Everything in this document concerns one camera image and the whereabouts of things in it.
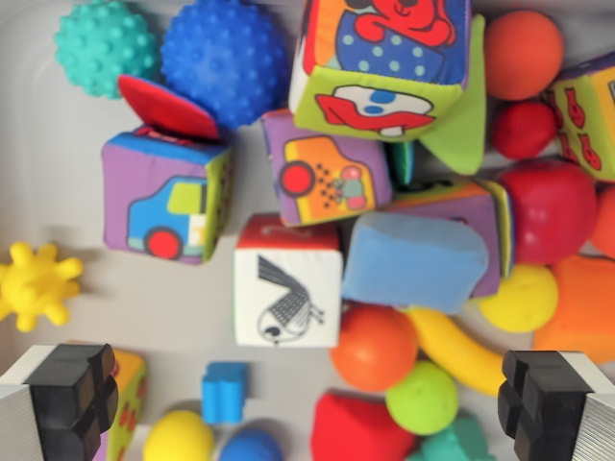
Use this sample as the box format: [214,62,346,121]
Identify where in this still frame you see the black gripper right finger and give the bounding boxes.
[497,349,615,461]

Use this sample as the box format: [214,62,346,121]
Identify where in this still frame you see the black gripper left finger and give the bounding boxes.
[0,342,120,461]

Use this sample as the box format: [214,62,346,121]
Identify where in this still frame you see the light blue plush block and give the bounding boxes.
[340,210,490,316]

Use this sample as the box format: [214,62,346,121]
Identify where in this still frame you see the grey plastic bin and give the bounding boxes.
[0,0,615,461]

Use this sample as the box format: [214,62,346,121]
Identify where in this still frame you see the yellow orange patterned fabric cube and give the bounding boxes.
[98,348,149,461]

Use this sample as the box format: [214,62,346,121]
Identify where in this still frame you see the orange plush block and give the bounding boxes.
[531,254,615,366]

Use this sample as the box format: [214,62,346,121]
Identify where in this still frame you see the teal rubber animal toy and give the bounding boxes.
[407,412,504,461]

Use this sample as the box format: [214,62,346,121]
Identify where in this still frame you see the yellow spiky rubber ball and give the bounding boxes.
[0,241,86,333]

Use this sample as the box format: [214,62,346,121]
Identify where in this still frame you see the lime green rubber ball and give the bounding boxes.
[384,359,460,437]

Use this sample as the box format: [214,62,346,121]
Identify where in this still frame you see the blue plastic block piece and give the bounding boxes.
[200,360,251,425]

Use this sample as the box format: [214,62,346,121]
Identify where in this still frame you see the orange rubber ball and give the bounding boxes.
[329,303,420,394]
[482,9,566,102]

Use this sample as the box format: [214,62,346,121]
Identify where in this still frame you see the smooth blue rubber ball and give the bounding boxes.
[218,425,285,461]

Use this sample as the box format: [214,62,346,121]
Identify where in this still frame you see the large red rubber apple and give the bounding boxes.
[497,157,600,266]

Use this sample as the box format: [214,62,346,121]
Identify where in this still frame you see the red plush cube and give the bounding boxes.
[309,389,419,461]

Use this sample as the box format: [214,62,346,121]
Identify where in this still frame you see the purple cube with blue car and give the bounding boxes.
[100,74,236,266]

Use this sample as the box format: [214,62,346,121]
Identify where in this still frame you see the purple cube with red circle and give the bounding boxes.
[386,175,516,299]

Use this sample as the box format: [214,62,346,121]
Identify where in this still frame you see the white cube with bird print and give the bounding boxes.
[233,213,345,349]

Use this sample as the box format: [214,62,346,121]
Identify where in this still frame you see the small red rubber ball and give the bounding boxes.
[489,99,558,160]

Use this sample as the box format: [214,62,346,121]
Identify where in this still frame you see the green felt flap blue edge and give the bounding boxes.
[386,138,417,188]

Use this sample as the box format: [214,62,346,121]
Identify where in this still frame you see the fabric cube with red fish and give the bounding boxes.
[542,50,615,182]

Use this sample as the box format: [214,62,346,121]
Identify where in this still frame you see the teal bumpy rubber ball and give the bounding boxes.
[53,0,162,101]

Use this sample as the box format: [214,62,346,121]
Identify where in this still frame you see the blue bumpy rubber ball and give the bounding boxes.
[160,0,292,131]

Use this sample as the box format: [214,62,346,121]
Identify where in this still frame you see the fabric cube with red dog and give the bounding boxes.
[287,0,475,143]

